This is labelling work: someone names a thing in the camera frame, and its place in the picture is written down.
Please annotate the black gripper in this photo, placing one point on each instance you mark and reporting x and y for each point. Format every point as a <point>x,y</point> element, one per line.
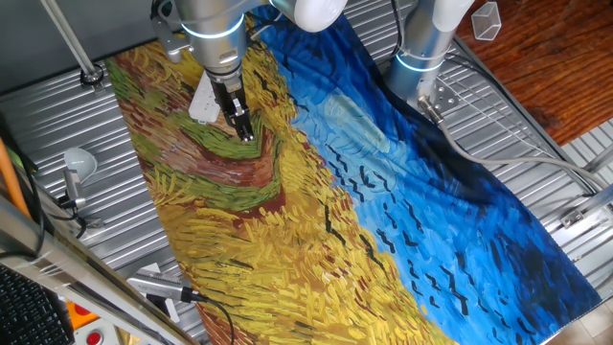
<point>225,98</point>

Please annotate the white power strip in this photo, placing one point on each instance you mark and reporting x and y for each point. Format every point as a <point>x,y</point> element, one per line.
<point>203,108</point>

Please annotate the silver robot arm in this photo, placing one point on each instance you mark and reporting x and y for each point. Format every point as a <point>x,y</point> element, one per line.
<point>421,38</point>

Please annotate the wheatfield painting print cloth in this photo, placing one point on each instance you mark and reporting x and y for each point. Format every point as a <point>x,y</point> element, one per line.
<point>335,215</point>

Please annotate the metal pole with base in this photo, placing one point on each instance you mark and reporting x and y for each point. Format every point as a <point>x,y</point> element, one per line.
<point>72,40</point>

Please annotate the orange tube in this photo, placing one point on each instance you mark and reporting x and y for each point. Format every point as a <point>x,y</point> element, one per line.
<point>9,182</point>

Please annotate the orange emergency stop box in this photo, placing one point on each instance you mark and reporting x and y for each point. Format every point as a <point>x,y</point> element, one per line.
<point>76,317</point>

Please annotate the grey box red button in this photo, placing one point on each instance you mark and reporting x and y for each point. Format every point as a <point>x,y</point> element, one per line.
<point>93,338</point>

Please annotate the clear plastic cup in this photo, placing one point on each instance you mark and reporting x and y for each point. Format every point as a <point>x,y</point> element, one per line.
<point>486,21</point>

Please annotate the black keyboard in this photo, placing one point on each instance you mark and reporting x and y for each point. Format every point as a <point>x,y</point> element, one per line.
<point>24,316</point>

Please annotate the aluminium profile bar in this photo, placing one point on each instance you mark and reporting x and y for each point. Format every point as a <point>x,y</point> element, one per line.
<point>598,196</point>

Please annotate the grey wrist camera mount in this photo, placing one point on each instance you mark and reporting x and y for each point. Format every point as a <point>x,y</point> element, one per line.
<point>167,40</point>

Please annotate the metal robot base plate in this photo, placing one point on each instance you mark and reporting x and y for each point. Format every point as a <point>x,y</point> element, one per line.
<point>445,98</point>

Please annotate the aluminium frame bar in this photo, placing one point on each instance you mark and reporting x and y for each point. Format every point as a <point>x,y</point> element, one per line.
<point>72,273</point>

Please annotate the metal corner bracket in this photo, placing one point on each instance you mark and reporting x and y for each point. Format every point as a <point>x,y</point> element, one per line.
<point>572,218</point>

